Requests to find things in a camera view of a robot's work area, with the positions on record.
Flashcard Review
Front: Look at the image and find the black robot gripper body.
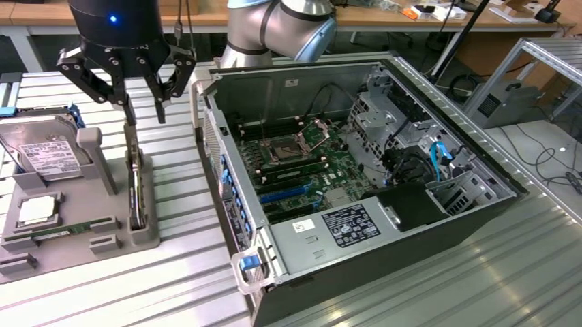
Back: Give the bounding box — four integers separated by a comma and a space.
67, 0, 172, 78

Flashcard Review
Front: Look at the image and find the GPU graphics card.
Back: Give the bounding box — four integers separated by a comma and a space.
121, 117, 149, 230

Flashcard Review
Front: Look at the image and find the blue disk caddy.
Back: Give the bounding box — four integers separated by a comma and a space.
0, 101, 85, 137

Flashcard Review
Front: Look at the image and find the wooden top desk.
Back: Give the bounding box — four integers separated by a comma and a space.
0, 0, 231, 72
335, 0, 577, 44

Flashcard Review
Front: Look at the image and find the silver hard disk drive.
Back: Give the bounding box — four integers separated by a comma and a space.
0, 114, 88, 183

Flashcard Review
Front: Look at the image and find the CPU socket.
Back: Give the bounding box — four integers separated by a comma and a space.
266, 134, 315, 164

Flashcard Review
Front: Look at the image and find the metal socket cover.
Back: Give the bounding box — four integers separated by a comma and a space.
295, 119, 335, 151

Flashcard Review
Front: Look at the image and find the dark RAM stick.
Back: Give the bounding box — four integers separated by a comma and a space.
263, 163, 327, 181

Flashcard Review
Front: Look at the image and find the silver CPU chip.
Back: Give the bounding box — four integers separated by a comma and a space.
17, 196, 60, 225

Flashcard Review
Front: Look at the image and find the grey parts rack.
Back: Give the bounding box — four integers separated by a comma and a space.
0, 127, 161, 285

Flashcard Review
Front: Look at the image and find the blue expansion slot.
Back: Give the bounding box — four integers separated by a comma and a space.
258, 185, 312, 204

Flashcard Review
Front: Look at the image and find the silver drive cage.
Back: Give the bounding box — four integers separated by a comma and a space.
347, 90, 438, 185

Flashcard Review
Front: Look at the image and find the green RAM stick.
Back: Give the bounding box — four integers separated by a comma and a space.
8, 219, 112, 241

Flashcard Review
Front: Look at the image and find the green motherboard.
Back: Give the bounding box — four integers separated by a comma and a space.
229, 115, 387, 225

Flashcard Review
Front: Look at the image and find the silver chipset heatsink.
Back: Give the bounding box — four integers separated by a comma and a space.
324, 189, 352, 208

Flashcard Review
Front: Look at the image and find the orange white small box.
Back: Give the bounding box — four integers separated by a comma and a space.
402, 5, 435, 20

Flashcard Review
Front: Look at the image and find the grey power supply unit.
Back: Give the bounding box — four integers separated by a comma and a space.
267, 196, 404, 277

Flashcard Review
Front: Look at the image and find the black tripod pole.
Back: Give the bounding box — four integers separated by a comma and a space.
430, 0, 492, 78

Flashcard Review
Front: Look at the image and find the large brown cardboard panel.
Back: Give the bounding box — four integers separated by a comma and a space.
454, 32, 563, 103

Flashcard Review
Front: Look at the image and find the black open PC case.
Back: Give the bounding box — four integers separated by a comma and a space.
188, 50, 531, 327

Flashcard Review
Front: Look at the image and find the silver disk bay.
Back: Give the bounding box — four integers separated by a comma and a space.
426, 169, 518, 218

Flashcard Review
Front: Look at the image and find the grey metal box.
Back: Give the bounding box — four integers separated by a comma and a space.
463, 81, 546, 129

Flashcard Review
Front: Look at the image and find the white booklet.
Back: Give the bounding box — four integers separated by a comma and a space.
488, 6, 541, 24

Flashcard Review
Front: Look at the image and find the black desk device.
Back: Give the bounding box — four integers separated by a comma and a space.
534, 0, 563, 25

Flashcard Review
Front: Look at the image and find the black camera cable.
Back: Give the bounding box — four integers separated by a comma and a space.
173, 0, 197, 57

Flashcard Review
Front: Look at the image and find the black looped wire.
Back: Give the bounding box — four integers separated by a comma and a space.
307, 84, 355, 120

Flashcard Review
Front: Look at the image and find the blue SATA wire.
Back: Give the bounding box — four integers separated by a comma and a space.
428, 140, 456, 184

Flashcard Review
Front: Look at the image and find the aluminium profile frame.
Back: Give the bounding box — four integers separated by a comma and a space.
460, 36, 582, 125

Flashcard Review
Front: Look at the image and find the black tangled cable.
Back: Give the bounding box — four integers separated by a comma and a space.
499, 124, 582, 196

